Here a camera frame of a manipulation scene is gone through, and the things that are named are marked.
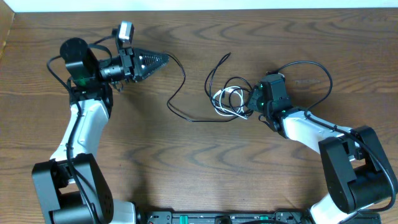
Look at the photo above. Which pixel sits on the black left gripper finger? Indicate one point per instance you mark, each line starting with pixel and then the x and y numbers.
pixel 148 58
pixel 144 69

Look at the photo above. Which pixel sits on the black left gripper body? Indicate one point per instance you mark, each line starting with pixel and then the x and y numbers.
pixel 125 71

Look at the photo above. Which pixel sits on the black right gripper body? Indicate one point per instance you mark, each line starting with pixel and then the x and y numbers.
pixel 256 102

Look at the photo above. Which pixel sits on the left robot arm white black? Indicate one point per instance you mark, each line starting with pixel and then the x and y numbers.
pixel 70 185

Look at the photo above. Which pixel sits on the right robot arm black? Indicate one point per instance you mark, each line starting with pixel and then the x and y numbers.
pixel 357 171

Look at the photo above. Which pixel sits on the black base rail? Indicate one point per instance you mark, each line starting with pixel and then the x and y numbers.
pixel 284 216

